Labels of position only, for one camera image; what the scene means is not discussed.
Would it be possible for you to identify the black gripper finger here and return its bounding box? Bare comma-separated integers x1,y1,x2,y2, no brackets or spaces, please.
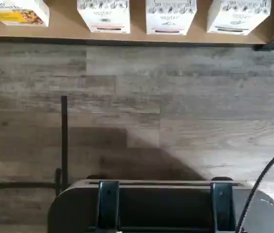
97,180,120,231
210,182,236,231

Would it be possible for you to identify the brown wooden shelf board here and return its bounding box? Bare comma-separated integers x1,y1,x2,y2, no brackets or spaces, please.
0,0,274,46

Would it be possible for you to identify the white tea box yellow strip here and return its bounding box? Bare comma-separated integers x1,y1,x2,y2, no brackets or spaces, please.
77,0,131,34

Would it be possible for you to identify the white tea box green strip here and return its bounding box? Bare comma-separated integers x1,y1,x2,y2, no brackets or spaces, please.
206,0,272,36

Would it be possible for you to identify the white tea box pink strip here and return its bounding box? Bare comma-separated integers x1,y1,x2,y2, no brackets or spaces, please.
145,0,197,35

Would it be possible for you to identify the purely elizabeth yellow label box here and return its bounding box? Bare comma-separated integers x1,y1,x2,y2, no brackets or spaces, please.
0,0,50,27

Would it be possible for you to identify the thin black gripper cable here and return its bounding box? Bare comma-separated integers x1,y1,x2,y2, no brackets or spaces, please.
235,142,274,233

